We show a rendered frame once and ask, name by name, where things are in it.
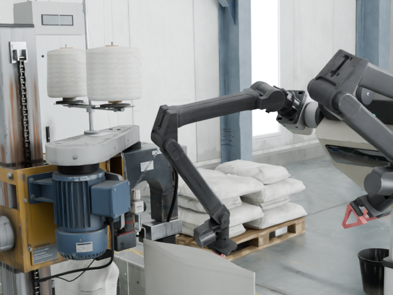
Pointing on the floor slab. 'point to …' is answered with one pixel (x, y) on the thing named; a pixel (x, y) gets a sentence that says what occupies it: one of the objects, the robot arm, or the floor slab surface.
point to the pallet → (260, 236)
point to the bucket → (372, 270)
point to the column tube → (11, 143)
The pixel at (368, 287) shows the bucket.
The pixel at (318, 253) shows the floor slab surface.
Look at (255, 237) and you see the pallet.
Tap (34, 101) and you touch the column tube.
